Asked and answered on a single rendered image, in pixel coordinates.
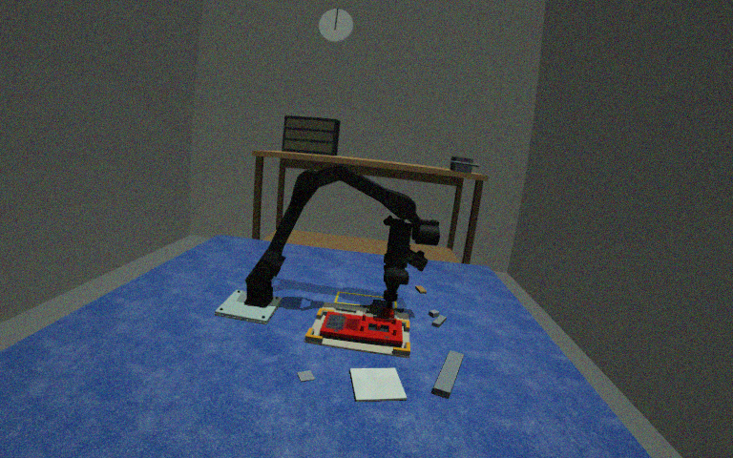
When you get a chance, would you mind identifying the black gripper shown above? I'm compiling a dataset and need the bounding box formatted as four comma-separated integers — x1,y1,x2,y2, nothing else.
384,242,409,300

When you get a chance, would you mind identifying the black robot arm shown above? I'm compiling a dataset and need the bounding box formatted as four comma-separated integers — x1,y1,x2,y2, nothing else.
244,164,440,308

